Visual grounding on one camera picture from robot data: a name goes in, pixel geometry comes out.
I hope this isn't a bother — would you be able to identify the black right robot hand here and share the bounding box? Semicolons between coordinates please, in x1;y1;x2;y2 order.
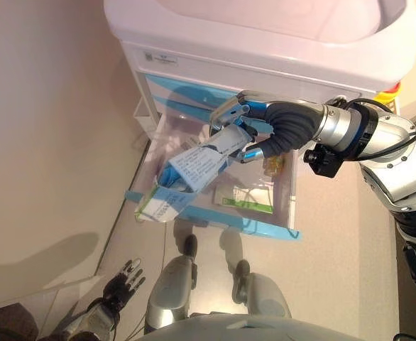
209;90;328;164

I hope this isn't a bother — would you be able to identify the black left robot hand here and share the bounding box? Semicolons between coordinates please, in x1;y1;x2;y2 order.
101;259;147;313

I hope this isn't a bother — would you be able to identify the white blue medicine box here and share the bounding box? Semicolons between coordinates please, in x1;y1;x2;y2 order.
133;124;251;224

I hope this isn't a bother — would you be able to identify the blue front cart drawer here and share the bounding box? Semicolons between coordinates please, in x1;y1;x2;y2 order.
124;112;303;242
146;72;243;99
154;94;237;117

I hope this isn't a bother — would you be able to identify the green white medicine box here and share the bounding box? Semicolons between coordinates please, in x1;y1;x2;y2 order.
213;184;276;214

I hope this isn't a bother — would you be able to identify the silver left robot leg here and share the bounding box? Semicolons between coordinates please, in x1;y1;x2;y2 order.
146;234;198;335

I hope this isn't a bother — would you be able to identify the white medical cart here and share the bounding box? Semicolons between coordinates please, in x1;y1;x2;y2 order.
103;0;416;242

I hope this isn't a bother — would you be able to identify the yellow container red lid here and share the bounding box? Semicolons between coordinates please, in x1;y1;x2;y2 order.
373;80;404;114

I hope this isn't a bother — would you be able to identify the brown trouser leg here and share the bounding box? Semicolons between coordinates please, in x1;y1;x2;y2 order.
0;301;40;341

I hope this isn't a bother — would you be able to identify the grey robot torso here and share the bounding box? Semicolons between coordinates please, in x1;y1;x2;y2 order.
133;312;368;341

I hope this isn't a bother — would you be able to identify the cart label sticker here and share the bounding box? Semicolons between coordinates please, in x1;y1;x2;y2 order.
142;51;179;67

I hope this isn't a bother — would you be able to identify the clear side file holder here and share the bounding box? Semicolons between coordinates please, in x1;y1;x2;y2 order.
133;97;154;124

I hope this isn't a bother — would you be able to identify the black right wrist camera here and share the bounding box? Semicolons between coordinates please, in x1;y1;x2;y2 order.
302;144;344;178

